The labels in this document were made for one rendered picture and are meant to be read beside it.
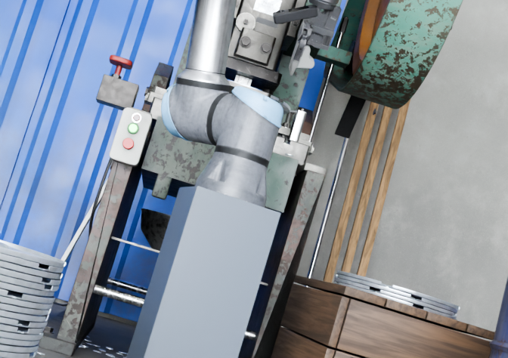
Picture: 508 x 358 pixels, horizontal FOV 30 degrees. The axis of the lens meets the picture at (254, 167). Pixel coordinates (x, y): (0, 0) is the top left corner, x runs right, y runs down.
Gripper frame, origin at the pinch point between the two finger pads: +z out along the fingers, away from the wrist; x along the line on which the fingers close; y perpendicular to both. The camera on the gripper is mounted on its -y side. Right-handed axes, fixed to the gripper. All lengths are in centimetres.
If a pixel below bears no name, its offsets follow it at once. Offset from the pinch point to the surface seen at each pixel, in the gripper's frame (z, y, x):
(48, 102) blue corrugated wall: 69, -72, 120
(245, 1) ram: -9.6, -15.7, 24.2
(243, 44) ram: 0.6, -12.7, 15.2
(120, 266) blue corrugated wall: 117, -26, 96
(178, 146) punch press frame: 26.4, -22.1, -9.7
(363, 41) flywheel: -4, 26, 54
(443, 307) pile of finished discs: 26, 42, -60
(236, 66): 7.6, -12.4, 17.1
